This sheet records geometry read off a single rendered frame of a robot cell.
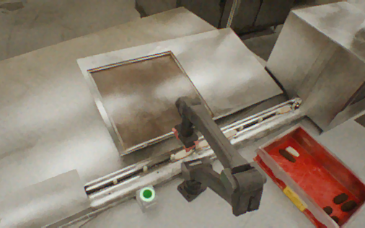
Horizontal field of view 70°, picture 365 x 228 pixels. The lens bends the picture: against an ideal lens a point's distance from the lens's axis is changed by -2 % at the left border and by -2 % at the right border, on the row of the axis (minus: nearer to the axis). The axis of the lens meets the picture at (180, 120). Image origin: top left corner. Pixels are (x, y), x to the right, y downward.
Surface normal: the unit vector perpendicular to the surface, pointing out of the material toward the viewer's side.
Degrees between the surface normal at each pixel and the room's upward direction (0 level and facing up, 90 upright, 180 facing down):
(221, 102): 10
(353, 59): 90
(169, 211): 0
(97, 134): 0
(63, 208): 0
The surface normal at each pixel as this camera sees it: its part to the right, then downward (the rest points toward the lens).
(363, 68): -0.85, 0.31
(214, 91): 0.22, -0.52
